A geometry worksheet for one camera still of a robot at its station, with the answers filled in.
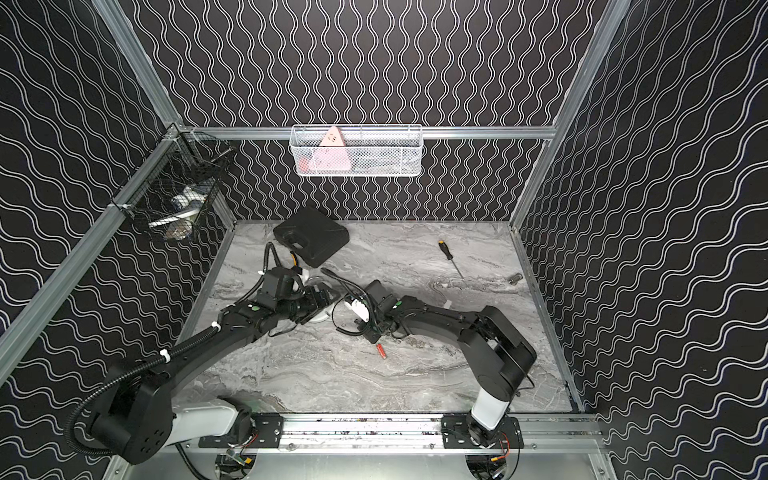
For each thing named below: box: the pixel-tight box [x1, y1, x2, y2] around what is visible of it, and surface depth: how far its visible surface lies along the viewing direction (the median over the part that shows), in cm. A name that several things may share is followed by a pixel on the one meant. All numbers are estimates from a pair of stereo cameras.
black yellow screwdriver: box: [438, 240, 464, 279], surface depth 113 cm
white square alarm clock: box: [344, 299, 370, 323], surface depth 81 cm
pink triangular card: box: [308, 126, 351, 172], surface depth 92 cm
